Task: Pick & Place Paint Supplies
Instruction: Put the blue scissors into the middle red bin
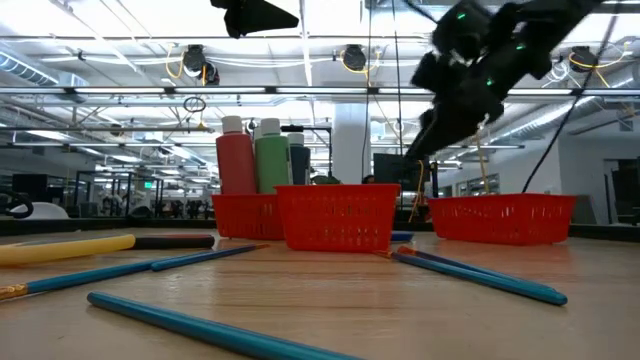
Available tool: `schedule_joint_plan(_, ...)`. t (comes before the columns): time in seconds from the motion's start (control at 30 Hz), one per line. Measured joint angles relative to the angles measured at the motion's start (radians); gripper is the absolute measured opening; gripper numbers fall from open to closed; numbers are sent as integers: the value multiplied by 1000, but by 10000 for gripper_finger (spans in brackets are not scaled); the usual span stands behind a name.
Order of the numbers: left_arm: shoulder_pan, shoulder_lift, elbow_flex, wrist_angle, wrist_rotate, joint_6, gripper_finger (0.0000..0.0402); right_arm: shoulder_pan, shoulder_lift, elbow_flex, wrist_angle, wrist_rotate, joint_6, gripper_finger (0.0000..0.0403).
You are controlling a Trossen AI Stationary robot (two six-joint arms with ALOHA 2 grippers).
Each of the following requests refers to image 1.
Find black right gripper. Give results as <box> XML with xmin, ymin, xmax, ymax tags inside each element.
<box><xmin>405</xmin><ymin>52</ymin><xmax>505</xmax><ymax>161</ymax></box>

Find red plastic basket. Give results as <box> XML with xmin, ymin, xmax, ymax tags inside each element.
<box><xmin>211</xmin><ymin>193</ymin><xmax>286</xmax><ymax>241</ymax></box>
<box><xmin>428</xmin><ymin>192</ymin><xmax>578</xmax><ymax>247</ymax></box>
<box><xmin>273</xmin><ymin>183</ymin><xmax>402</xmax><ymax>253</ymax></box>

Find dark blue paint bottle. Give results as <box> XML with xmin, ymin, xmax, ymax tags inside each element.
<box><xmin>287</xmin><ymin>132</ymin><xmax>312</xmax><ymax>187</ymax></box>

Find red paint bottle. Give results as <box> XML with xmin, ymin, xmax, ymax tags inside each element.
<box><xmin>215</xmin><ymin>115</ymin><xmax>258</xmax><ymax>196</ymax></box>

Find green paint bottle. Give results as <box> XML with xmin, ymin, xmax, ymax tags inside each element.
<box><xmin>253</xmin><ymin>118</ymin><xmax>294</xmax><ymax>195</ymax></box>

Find yellow handled scissors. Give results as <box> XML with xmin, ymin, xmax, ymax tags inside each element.
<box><xmin>0</xmin><ymin>233</ymin><xmax>137</xmax><ymax>267</ymax></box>

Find black background monitor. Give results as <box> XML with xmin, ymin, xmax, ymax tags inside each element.
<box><xmin>372</xmin><ymin>152</ymin><xmax>432</xmax><ymax>193</ymax></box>

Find green potted plant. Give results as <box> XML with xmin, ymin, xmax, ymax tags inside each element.
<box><xmin>308</xmin><ymin>172</ymin><xmax>345</xmax><ymax>186</ymax></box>

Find white rounded object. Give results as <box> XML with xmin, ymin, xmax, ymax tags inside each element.
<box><xmin>9</xmin><ymin>201</ymin><xmax>70</xmax><ymax>221</ymax></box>

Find yellow cable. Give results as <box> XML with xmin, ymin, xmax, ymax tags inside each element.
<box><xmin>472</xmin><ymin>127</ymin><xmax>492</xmax><ymax>195</ymax></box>

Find black ceiling cable reel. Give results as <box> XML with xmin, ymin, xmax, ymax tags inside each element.
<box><xmin>180</xmin><ymin>43</ymin><xmax>221</xmax><ymax>86</ymax></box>
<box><xmin>341</xmin><ymin>43</ymin><xmax>369</xmax><ymax>73</ymax></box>
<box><xmin>568</xmin><ymin>45</ymin><xmax>597</xmax><ymax>74</ymax></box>

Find thin black hanging cable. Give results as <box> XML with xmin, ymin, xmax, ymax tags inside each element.
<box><xmin>360</xmin><ymin>0</ymin><xmax>375</xmax><ymax>191</ymax></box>

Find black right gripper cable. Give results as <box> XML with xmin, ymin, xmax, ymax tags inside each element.
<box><xmin>521</xmin><ymin>14</ymin><xmax>619</xmax><ymax>194</ymax></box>

